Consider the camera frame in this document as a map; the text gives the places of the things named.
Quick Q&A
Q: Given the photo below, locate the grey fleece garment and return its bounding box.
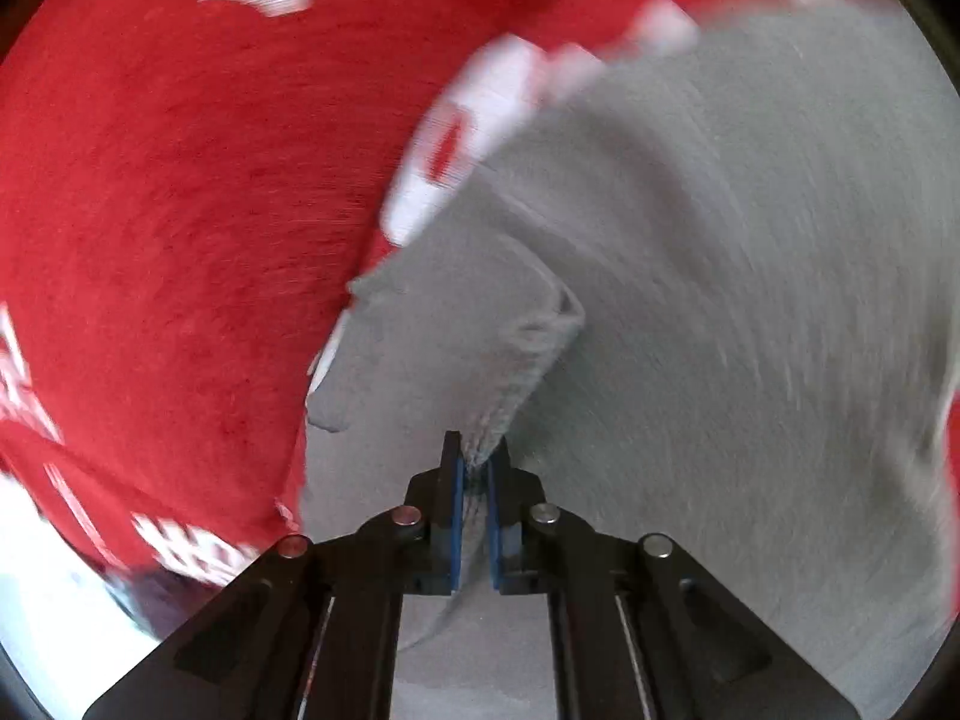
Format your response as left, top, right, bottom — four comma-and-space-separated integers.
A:
301, 0, 958, 718

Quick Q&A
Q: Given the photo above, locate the red sofa cover white lettering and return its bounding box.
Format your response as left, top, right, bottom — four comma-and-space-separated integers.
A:
2, 0, 812, 585

